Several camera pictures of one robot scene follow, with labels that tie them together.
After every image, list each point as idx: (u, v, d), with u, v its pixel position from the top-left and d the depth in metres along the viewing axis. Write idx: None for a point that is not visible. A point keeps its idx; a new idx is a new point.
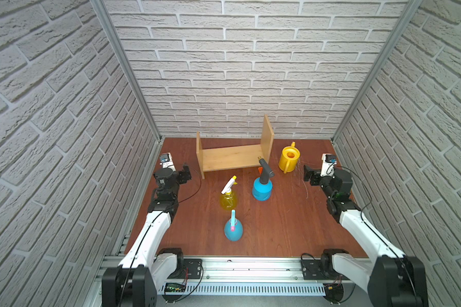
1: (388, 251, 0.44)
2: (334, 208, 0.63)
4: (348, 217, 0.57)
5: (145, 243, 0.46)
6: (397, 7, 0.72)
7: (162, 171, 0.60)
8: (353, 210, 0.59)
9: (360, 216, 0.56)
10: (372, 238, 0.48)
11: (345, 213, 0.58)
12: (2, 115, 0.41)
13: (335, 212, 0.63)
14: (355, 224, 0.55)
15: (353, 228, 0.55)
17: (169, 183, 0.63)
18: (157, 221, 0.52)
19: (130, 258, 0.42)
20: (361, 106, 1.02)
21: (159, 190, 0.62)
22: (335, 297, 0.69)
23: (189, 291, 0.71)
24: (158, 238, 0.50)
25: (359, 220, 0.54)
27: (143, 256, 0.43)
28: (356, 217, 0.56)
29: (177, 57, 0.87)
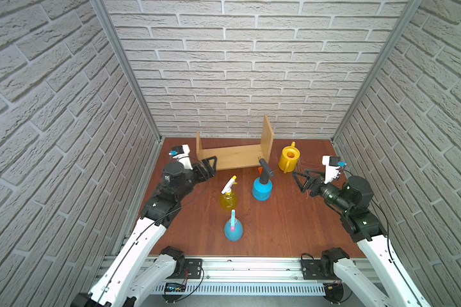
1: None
2: (353, 225, 0.51)
4: (371, 250, 0.48)
5: (123, 267, 0.40)
6: (397, 7, 0.72)
7: (174, 165, 0.50)
8: (378, 238, 0.48)
9: (387, 250, 0.46)
10: (403, 291, 0.42)
11: (369, 244, 0.48)
12: (2, 115, 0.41)
13: (354, 229, 0.51)
14: (379, 261, 0.47)
15: (377, 264, 0.48)
17: (176, 182, 0.52)
18: (143, 237, 0.44)
19: (103, 286, 0.38)
20: (361, 106, 1.02)
21: (163, 187, 0.51)
22: (335, 297, 0.69)
23: (190, 292, 0.71)
24: (142, 258, 0.44)
25: (387, 259, 0.45)
27: (116, 290, 0.38)
28: (383, 252, 0.46)
29: (177, 57, 0.87)
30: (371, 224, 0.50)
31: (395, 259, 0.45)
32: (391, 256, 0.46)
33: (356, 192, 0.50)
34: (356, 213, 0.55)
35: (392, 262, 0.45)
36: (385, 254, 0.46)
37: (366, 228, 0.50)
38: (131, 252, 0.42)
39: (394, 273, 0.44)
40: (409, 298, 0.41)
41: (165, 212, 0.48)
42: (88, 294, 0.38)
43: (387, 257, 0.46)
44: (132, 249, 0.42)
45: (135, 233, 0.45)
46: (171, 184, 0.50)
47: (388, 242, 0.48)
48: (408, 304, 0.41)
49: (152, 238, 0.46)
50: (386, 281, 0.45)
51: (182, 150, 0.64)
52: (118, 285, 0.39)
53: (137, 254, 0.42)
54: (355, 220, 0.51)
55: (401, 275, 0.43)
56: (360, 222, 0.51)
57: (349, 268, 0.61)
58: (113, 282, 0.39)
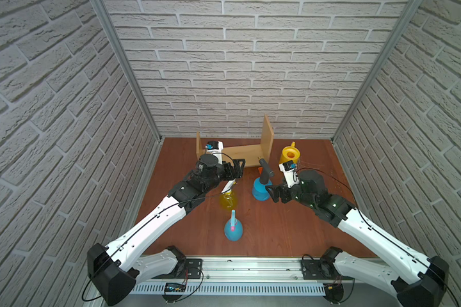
1: (417, 264, 0.41)
2: (327, 213, 0.53)
4: (353, 226, 0.49)
5: (139, 234, 0.42)
6: (397, 7, 0.72)
7: (210, 156, 0.52)
8: (351, 213, 0.51)
9: (363, 219, 0.49)
10: (395, 251, 0.44)
11: (347, 222, 0.49)
12: (2, 115, 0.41)
13: (330, 216, 0.52)
14: (363, 233, 0.48)
15: (362, 236, 0.49)
17: (208, 174, 0.57)
18: (165, 213, 0.46)
19: (118, 245, 0.40)
20: (361, 106, 1.02)
21: (195, 174, 0.53)
22: (335, 297, 0.69)
23: (191, 292, 0.71)
24: (158, 232, 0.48)
25: (367, 228, 0.48)
27: (128, 252, 0.40)
28: (361, 224, 0.48)
29: (177, 57, 0.87)
30: (340, 205, 0.53)
31: (372, 225, 0.48)
32: (369, 224, 0.48)
33: (309, 182, 0.54)
34: (322, 200, 0.56)
35: (372, 229, 0.47)
36: (364, 224, 0.48)
37: (338, 210, 0.52)
38: (151, 224, 0.44)
39: (379, 238, 0.46)
40: (401, 255, 0.43)
41: (190, 197, 0.51)
42: (105, 247, 0.40)
43: (366, 226, 0.48)
44: (153, 220, 0.45)
45: (160, 207, 0.47)
46: (202, 173, 0.53)
47: (360, 212, 0.51)
48: (403, 260, 0.43)
49: (172, 218, 0.49)
50: (376, 249, 0.47)
51: (218, 146, 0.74)
52: (131, 249, 0.40)
53: (155, 227, 0.44)
54: (326, 206, 0.53)
55: (383, 235, 0.46)
56: (330, 205, 0.53)
57: (348, 259, 0.62)
58: (128, 244, 0.41)
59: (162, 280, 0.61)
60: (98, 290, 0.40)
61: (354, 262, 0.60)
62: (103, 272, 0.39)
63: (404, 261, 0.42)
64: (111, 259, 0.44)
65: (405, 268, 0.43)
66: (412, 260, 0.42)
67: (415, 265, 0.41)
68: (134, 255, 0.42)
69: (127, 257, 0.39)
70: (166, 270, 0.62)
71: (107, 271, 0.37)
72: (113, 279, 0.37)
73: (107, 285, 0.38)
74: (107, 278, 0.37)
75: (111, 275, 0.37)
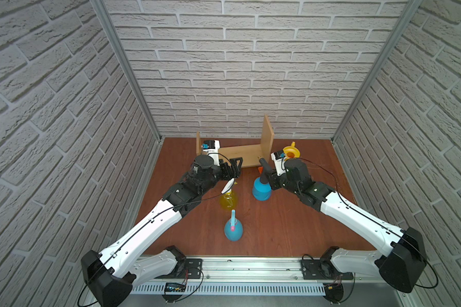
1: (390, 235, 0.43)
2: (310, 197, 0.55)
4: (331, 207, 0.52)
5: (133, 240, 0.42)
6: (397, 7, 0.72)
7: (206, 158, 0.50)
8: (331, 196, 0.54)
9: (341, 200, 0.52)
10: (370, 226, 0.46)
11: (326, 203, 0.52)
12: (2, 115, 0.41)
13: (312, 201, 0.55)
14: (342, 212, 0.50)
15: (340, 215, 0.51)
17: (202, 175, 0.54)
18: (159, 219, 0.45)
19: (112, 252, 0.40)
20: (361, 106, 1.02)
21: (190, 176, 0.52)
22: (335, 297, 0.69)
23: (191, 292, 0.71)
24: (153, 237, 0.46)
25: (344, 208, 0.50)
27: (121, 259, 0.39)
28: (339, 204, 0.51)
29: (178, 56, 0.87)
30: (321, 190, 0.56)
31: (350, 204, 0.51)
32: (346, 204, 0.51)
33: (294, 170, 0.57)
34: (305, 185, 0.59)
35: (349, 208, 0.50)
36: (342, 204, 0.51)
37: (319, 194, 0.55)
38: (145, 228, 0.43)
39: (355, 215, 0.48)
40: (376, 228, 0.45)
41: (185, 200, 0.49)
42: (98, 254, 0.40)
43: (344, 205, 0.51)
44: (147, 226, 0.44)
45: (154, 212, 0.46)
46: (197, 175, 0.52)
47: (339, 194, 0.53)
48: (377, 233, 0.44)
49: (167, 222, 0.48)
50: (355, 227, 0.49)
51: (214, 146, 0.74)
52: (125, 256, 0.40)
53: (149, 233, 0.44)
54: (309, 192, 0.57)
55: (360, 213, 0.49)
56: (312, 190, 0.57)
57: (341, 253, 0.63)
58: (121, 251, 0.40)
59: (162, 280, 0.61)
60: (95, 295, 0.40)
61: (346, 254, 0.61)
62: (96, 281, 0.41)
63: (378, 234, 0.44)
64: (104, 267, 0.43)
65: (380, 240, 0.44)
66: (386, 232, 0.44)
67: (388, 236, 0.43)
68: (129, 261, 0.41)
69: (120, 264, 0.39)
70: (165, 271, 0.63)
71: (100, 279, 0.37)
72: (106, 286, 0.36)
73: (100, 292, 0.38)
74: (101, 286, 0.37)
75: (103, 283, 0.36)
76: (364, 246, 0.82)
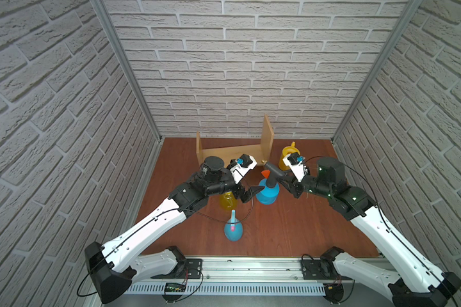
1: (429, 277, 0.39)
2: (344, 203, 0.48)
4: (369, 226, 0.45)
5: (136, 236, 0.42)
6: (397, 7, 0.72)
7: (216, 159, 0.49)
8: (371, 212, 0.46)
9: (382, 220, 0.45)
10: (408, 259, 0.41)
11: (365, 220, 0.45)
12: (2, 115, 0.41)
13: (347, 208, 0.48)
14: (380, 235, 0.44)
15: (375, 236, 0.45)
17: (211, 178, 0.54)
18: (162, 217, 0.45)
19: (113, 246, 0.40)
20: (361, 106, 1.02)
21: (198, 176, 0.51)
22: (335, 297, 0.69)
23: (191, 292, 0.71)
24: (155, 235, 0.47)
25: (385, 230, 0.44)
27: (121, 254, 0.39)
28: (379, 225, 0.45)
29: (178, 57, 0.87)
30: (360, 199, 0.48)
31: (391, 228, 0.44)
32: (387, 226, 0.44)
33: (328, 169, 0.49)
34: (339, 190, 0.52)
35: (390, 231, 0.44)
36: (382, 225, 0.44)
37: (357, 204, 0.47)
38: (148, 226, 0.43)
39: (394, 242, 0.43)
40: (414, 263, 0.40)
41: (191, 202, 0.49)
42: (101, 246, 0.40)
43: (385, 228, 0.44)
44: (150, 224, 0.43)
45: (159, 210, 0.45)
46: (206, 178, 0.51)
47: (381, 212, 0.46)
48: (416, 270, 0.40)
49: (170, 222, 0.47)
50: (385, 251, 0.45)
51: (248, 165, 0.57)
52: (125, 251, 0.40)
53: (151, 231, 0.43)
54: (344, 197, 0.49)
55: (400, 240, 0.43)
56: (349, 197, 0.48)
57: (347, 260, 0.62)
58: (122, 247, 0.40)
59: (162, 280, 0.61)
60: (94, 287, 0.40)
61: (353, 263, 0.59)
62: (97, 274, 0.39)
63: (417, 272, 0.40)
64: (104, 260, 0.44)
65: (415, 277, 0.41)
66: (426, 272, 0.39)
67: (428, 277, 0.39)
68: (129, 259, 0.41)
69: (120, 259, 0.39)
70: (164, 271, 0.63)
71: (100, 273, 0.37)
72: (104, 281, 0.36)
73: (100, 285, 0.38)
74: (100, 279, 0.37)
75: (103, 277, 0.36)
76: (364, 247, 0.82)
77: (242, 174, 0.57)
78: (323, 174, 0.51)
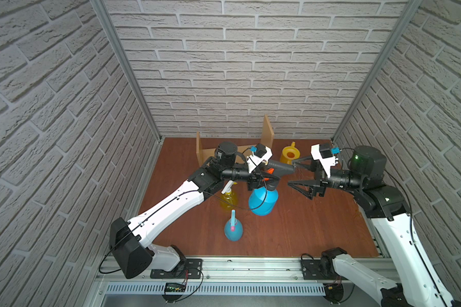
1: (436, 299, 0.36)
2: (372, 201, 0.43)
4: (391, 231, 0.41)
5: (161, 212, 0.44)
6: (397, 7, 0.72)
7: (231, 144, 0.51)
8: (400, 219, 0.41)
9: (409, 230, 0.40)
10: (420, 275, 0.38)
11: (390, 226, 0.41)
12: (2, 114, 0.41)
13: (374, 206, 0.42)
14: (400, 244, 0.40)
15: (394, 244, 0.42)
17: (227, 162, 0.57)
18: (184, 196, 0.47)
19: (139, 221, 0.42)
20: (361, 106, 1.02)
21: (214, 161, 0.54)
22: (335, 297, 0.69)
23: (191, 292, 0.71)
24: (176, 214, 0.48)
25: (407, 242, 0.39)
27: (147, 229, 0.41)
28: (403, 235, 0.40)
29: (178, 57, 0.87)
30: (394, 201, 0.42)
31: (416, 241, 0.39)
32: (412, 238, 0.40)
33: (367, 160, 0.43)
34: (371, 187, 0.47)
35: (413, 244, 0.39)
36: (406, 235, 0.40)
37: (388, 205, 0.42)
38: (170, 204, 0.45)
39: (413, 256, 0.39)
40: (426, 283, 0.37)
41: (209, 184, 0.52)
42: (127, 222, 0.42)
43: (408, 238, 0.40)
44: (173, 202, 0.46)
45: (179, 189, 0.48)
46: (221, 161, 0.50)
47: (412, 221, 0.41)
48: (425, 289, 0.37)
49: (191, 201, 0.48)
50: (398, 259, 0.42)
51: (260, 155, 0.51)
52: (151, 226, 0.42)
53: (173, 208, 0.46)
54: (374, 194, 0.43)
55: (420, 258, 0.38)
56: (381, 196, 0.42)
57: (346, 261, 0.62)
58: (148, 222, 0.42)
59: (162, 280, 0.61)
60: (121, 262, 0.43)
61: (352, 265, 0.59)
62: (125, 246, 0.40)
63: (425, 290, 0.37)
64: (132, 233, 0.47)
65: (419, 294, 0.38)
66: (434, 294, 0.36)
67: (435, 299, 0.36)
68: (154, 233, 0.44)
69: (146, 234, 0.41)
70: (167, 265, 0.61)
71: (128, 245, 0.38)
72: (133, 252, 0.39)
73: (127, 256, 0.40)
74: (129, 251, 0.39)
75: (130, 249, 0.38)
76: (364, 248, 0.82)
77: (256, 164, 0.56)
78: (358, 164, 0.45)
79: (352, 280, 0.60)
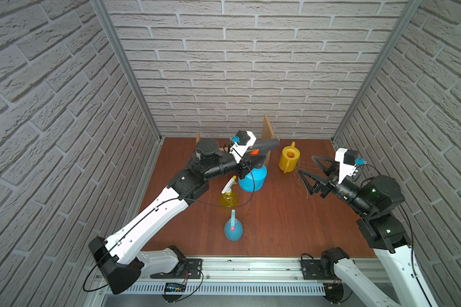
1: None
2: (373, 231, 0.44)
4: (394, 263, 0.43)
5: (138, 228, 0.41)
6: (397, 7, 0.72)
7: (209, 142, 0.45)
8: (401, 250, 0.42)
9: (411, 263, 0.41)
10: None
11: (393, 258, 0.42)
12: (2, 114, 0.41)
13: (375, 236, 0.44)
14: (403, 276, 0.42)
15: (397, 276, 0.43)
17: (207, 161, 0.51)
18: (163, 207, 0.43)
19: (116, 240, 0.39)
20: (361, 106, 1.02)
21: (194, 163, 0.49)
22: (335, 297, 0.69)
23: (191, 292, 0.71)
24: (157, 226, 0.44)
25: (409, 274, 0.41)
27: (125, 247, 0.39)
28: (404, 267, 0.41)
29: (178, 57, 0.87)
30: (396, 235, 0.43)
31: (417, 274, 0.40)
32: (414, 270, 0.41)
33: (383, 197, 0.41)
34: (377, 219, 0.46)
35: (415, 277, 0.40)
36: (408, 268, 0.41)
37: (389, 237, 0.43)
38: (150, 217, 0.42)
39: (414, 288, 0.40)
40: None
41: (190, 188, 0.46)
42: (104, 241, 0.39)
43: (410, 270, 0.41)
44: (152, 214, 0.42)
45: (159, 199, 0.44)
46: (202, 162, 0.47)
47: (413, 254, 0.42)
48: None
49: (171, 211, 0.46)
50: (401, 291, 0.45)
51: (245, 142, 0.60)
52: (129, 244, 0.39)
53: (152, 221, 0.42)
54: (377, 226, 0.44)
55: (422, 290, 0.39)
56: (383, 230, 0.43)
57: (350, 269, 0.61)
58: (125, 239, 0.39)
59: (162, 280, 0.61)
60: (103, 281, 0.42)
61: (356, 277, 0.58)
62: (102, 268, 0.42)
63: None
64: (109, 254, 0.43)
65: None
66: None
67: None
68: (134, 249, 0.41)
69: (124, 252, 0.38)
70: (165, 268, 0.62)
71: (105, 267, 0.37)
72: (111, 274, 0.36)
73: (106, 278, 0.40)
74: (106, 274, 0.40)
75: (108, 270, 0.36)
76: (365, 249, 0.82)
77: (240, 153, 0.51)
78: (372, 194, 0.43)
79: (351, 288, 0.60)
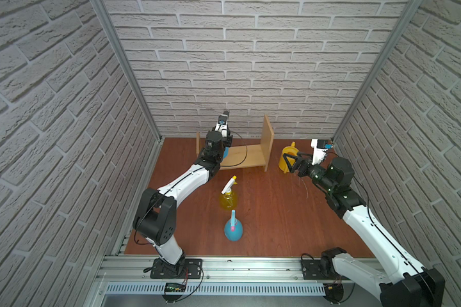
1: (407, 266, 0.41)
2: (336, 201, 0.55)
4: (354, 219, 0.51)
5: (182, 182, 0.53)
6: (397, 7, 0.72)
7: (215, 133, 0.62)
8: (358, 208, 0.52)
9: (368, 216, 0.50)
10: (387, 248, 0.44)
11: (351, 213, 0.52)
12: (2, 115, 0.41)
13: (339, 206, 0.55)
14: (364, 227, 0.49)
15: (361, 229, 0.50)
17: (218, 146, 0.69)
18: (199, 171, 0.59)
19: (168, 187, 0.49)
20: (361, 106, 1.02)
21: (206, 151, 0.67)
22: (335, 297, 0.69)
23: (190, 292, 0.71)
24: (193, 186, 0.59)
25: (369, 223, 0.49)
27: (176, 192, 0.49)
28: (364, 219, 0.50)
29: (178, 57, 0.87)
30: (351, 198, 0.55)
31: (376, 222, 0.49)
32: (372, 221, 0.49)
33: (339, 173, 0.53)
34: (339, 190, 0.58)
35: (374, 226, 0.48)
36: (367, 219, 0.50)
37: (348, 203, 0.54)
38: (189, 176, 0.55)
39: (377, 235, 0.47)
40: (394, 253, 0.43)
41: (211, 167, 0.65)
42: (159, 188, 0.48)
43: (369, 221, 0.49)
44: (190, 176, 0.56)
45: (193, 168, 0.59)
46: (212, 149, 0.65)
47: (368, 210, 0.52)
48: (394, 258, 0.43)
49: (203, 175, 0.63)
50: (370, 244, 0.49)
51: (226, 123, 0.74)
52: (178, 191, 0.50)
53: (191, 180, 0.56)
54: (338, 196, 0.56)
55: (383, 235, 0.46)
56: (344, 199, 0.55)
57: (345, 258, 0.62)
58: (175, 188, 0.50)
59: (162, 280, 0.61)
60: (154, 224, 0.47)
61: (351, 263, 0.59)
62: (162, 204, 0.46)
63: (395, 260, 0.43)
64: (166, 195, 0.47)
65: (392, 266, 0.43)
66: (404, 262, 0.42)
67: (404, 266, 0.41)
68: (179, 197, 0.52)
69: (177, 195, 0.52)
70: (171, 258, 0.62)
71: (164, 203, 0.45)
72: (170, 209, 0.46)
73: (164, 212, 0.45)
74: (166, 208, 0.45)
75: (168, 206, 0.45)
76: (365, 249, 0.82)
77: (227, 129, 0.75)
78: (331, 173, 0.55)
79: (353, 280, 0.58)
